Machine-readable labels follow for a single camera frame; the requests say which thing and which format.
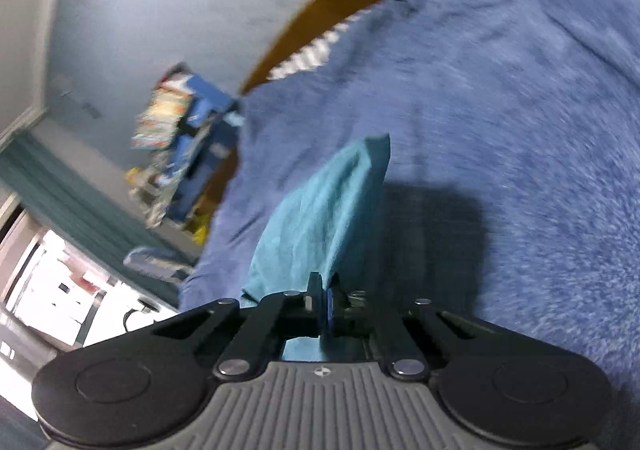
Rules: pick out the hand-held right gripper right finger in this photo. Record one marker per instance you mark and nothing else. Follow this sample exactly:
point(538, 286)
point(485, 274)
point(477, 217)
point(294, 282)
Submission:
point(332, 311)

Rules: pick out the blue fleece blanket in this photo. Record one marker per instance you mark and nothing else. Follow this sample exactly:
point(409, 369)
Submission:
point(500, 130)

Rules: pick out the row of books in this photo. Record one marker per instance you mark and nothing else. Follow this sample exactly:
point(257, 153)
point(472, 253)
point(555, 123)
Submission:
point(162, 115)

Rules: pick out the blue desk with shelf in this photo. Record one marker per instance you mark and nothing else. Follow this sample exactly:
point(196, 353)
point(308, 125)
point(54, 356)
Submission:
point(200, 145)

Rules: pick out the teal curtain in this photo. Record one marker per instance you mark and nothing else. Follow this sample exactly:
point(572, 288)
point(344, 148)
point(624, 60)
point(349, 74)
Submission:
point(75, 210)

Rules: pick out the brown wooden headboard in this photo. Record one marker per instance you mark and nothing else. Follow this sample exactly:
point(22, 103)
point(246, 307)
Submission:
point(330, 5)

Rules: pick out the teal zip jacket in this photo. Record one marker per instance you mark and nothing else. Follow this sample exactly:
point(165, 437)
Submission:
point(325, 210)

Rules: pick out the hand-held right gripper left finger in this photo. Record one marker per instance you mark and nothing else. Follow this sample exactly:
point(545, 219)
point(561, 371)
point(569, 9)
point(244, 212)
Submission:
point(314, 302)

